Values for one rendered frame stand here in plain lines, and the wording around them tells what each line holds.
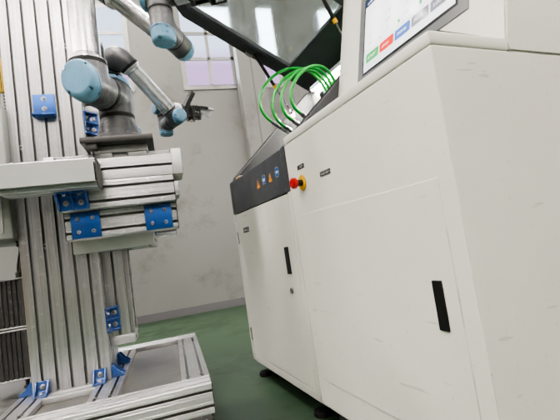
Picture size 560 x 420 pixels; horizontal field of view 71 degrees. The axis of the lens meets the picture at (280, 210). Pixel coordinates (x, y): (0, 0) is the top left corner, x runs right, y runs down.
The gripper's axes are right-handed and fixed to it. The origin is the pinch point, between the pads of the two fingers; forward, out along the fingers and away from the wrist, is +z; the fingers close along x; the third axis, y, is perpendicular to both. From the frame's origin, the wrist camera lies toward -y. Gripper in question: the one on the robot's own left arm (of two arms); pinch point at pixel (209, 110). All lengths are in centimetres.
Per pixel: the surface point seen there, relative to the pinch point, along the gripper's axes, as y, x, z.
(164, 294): 147, -188, 53
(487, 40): 26, 171, -42
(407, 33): 10, 143, -23
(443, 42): 28, 168, -54
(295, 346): 111, 96, -30
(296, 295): 90, 101, -33
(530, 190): 57, 177, -38
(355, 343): 97, 135, -44
